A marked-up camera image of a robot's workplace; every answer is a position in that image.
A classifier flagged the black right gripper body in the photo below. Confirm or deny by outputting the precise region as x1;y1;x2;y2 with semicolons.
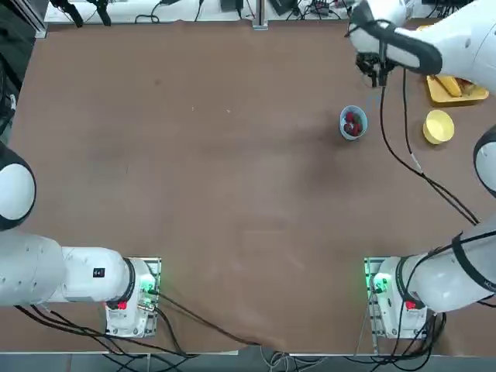
356;52;384;77

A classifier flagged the light blue bowl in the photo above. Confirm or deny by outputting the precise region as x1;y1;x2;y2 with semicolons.
339;105;369;141

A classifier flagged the yellow bowl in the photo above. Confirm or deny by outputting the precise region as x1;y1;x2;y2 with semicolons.
422;109;455;145

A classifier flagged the yellow tray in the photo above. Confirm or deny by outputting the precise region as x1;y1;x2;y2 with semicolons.
416;25;490;108

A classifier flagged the yellow banana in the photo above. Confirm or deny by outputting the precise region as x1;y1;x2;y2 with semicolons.
436;76;463;98

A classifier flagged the black power adapter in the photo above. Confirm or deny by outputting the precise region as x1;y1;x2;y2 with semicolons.
270;0;299;16

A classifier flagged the black tripod leg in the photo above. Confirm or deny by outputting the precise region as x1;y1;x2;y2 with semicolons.
89;0;112;26
50;0;84;28

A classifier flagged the black cable with white tag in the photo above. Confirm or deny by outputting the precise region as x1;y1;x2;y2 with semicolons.
401;68;481;225

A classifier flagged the aluminium profile post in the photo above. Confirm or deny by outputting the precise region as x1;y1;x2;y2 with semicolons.
252;0;269;30

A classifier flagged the dark base cable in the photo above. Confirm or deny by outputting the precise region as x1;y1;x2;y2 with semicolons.
154;293;280;347

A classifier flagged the aluminium corner rail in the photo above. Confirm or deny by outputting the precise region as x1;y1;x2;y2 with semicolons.
29;0;48;39

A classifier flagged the black base cable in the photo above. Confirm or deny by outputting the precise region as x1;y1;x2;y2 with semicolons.
15;305;195;357

